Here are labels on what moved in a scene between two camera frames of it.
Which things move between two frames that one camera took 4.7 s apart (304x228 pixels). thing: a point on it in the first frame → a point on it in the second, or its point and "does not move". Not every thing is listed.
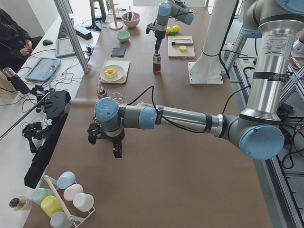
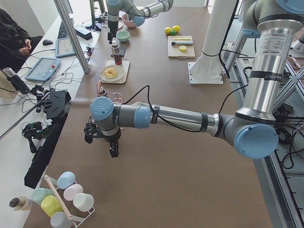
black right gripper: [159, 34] → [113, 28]
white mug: [84, 202] does not move
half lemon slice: [182, 48] does not move
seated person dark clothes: [14, 44] does not move
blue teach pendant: [43, 69] does not move
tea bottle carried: [156, 63] → [116, 51]
